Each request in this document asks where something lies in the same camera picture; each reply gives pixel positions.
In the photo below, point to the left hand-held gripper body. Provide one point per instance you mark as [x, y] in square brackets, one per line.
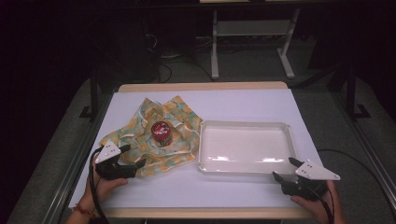
[107, 152]

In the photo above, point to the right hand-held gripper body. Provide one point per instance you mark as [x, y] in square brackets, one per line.
[313, 171]

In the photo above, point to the red round can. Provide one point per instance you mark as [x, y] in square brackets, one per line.
[161, 132]

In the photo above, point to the white plastic tray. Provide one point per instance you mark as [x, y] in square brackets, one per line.
[186, 193]
[246, 146]

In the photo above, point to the yellow green patterned cloth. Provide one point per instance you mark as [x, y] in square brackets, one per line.
[183, 121]

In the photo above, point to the person's right hand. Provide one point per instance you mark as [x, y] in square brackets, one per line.
[323, 205]

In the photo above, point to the person's left hand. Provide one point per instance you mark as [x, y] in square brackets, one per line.
[104, 188]

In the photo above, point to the black metal stand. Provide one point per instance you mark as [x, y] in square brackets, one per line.
[93, 99]
[351, 93]

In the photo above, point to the white metal desk frame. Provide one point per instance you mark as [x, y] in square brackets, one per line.
[253, 28]

